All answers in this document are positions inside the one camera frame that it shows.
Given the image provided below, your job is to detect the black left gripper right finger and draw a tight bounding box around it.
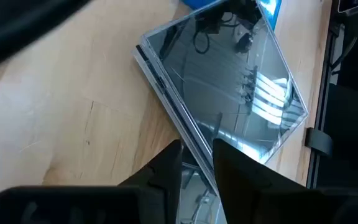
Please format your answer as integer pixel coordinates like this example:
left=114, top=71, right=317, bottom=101
left=212, top=138, right=306, bottom=224

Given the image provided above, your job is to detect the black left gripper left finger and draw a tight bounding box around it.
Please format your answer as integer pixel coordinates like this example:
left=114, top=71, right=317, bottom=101
left=118, top=139, right=183, bottom=224

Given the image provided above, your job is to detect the black cabled device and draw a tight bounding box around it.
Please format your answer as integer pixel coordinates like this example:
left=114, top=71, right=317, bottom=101
left=328, top=0, right=358, bottom=77

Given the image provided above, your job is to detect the blue plastic disc case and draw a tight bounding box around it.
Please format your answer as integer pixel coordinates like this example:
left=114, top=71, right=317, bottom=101
left=181, top=0, right=283, bottom=31

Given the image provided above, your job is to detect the black frame clamp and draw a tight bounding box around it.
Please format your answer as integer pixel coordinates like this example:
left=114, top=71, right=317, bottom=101
left=305, top=126, right=334, bottom=157

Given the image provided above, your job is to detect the clear CD jewel case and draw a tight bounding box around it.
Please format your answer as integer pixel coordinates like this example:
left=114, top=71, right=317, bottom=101
left=131, top=0, right=310, bottom=197
left=180, top=155, right=228, bottom=224

